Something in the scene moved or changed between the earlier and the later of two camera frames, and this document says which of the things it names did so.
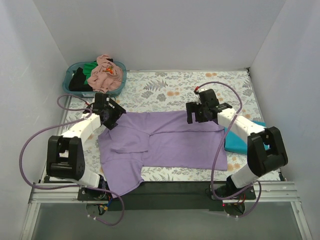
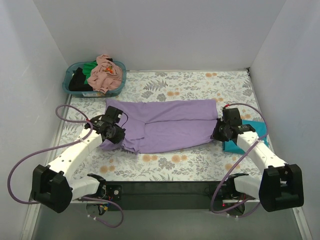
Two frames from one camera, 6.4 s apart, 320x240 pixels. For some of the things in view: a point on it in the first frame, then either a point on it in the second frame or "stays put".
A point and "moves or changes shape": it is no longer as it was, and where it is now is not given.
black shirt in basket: x=76 y=83 stays put
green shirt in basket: x=87 y=69 stays put
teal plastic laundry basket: x=74 y=66 stays put
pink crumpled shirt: x=105 y=77 stays put
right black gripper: x=194 y=113 to x=218 y=133
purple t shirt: x=157 y=139 moves or changes shape
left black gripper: x=115 y=115 to x=118 y=136
